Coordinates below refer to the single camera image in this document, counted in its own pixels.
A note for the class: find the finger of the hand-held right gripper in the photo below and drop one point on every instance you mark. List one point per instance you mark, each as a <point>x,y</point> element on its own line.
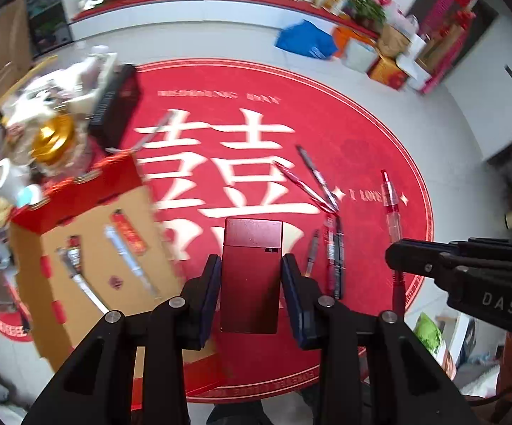
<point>419,259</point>
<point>499,247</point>

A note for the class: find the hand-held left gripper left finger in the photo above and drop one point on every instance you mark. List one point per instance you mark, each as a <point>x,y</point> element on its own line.
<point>209,301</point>

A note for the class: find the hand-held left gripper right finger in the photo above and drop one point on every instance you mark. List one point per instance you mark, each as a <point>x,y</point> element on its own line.
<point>298,301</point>

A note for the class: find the red metal case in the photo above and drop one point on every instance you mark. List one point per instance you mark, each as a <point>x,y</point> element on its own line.
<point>251,274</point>

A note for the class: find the black clear barrel pen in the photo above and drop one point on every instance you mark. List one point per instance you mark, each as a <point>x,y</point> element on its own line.
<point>312,252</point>

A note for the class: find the clear red click pen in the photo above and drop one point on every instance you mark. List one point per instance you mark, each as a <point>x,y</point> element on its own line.
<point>390,212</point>

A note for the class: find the light blue pen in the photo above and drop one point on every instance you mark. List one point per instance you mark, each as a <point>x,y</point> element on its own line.
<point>127,259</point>

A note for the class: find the red lighter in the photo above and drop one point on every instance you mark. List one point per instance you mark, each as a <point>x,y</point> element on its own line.
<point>127,232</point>

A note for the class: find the red striped clear pen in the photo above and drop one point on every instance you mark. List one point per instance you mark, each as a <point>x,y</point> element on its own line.
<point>298,183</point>

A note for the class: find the silver pen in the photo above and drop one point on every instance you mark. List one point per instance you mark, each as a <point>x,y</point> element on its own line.
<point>81,281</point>

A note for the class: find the grey grip black pen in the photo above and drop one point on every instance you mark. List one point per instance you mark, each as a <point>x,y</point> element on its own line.
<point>313,170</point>

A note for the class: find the red cardboard box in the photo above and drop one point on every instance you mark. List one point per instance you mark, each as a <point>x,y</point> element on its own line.
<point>83,192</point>

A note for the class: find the green packet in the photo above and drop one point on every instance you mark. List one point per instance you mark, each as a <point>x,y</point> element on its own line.
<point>428,332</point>

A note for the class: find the person's trouser leg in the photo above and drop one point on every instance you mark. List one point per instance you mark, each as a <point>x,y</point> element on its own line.
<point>238,414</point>

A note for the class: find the small red round mat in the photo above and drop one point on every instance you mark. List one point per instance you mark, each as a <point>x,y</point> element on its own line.
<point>12,327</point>

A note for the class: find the teal round container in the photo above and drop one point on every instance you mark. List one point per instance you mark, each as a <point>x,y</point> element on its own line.
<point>30,195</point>

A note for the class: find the white paper bag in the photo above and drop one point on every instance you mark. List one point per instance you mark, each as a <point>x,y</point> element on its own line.
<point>359,55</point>

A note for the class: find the brown paper bag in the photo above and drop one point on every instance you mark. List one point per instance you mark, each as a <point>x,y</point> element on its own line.
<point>393,40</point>

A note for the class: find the gold lid jar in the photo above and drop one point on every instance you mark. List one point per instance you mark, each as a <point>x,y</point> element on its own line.
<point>57,137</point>

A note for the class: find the black radio with antenna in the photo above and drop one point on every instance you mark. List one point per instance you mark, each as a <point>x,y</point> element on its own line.
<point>114,97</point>

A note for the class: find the large red round mat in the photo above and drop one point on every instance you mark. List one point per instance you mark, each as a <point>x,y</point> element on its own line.
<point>247,75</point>

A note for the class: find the orange box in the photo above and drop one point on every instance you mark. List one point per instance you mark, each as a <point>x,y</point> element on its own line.
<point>346,34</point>

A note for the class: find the toilet paper roll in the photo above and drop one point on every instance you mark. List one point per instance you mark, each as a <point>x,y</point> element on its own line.
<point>3,177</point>

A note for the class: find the blue plastic bag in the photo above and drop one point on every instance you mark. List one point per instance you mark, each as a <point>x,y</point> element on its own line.
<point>304,37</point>

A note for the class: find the flowering potted plant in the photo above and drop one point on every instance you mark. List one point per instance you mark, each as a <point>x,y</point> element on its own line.
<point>366,11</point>

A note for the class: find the dark display cabinet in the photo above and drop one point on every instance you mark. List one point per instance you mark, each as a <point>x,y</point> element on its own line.
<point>48,4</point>

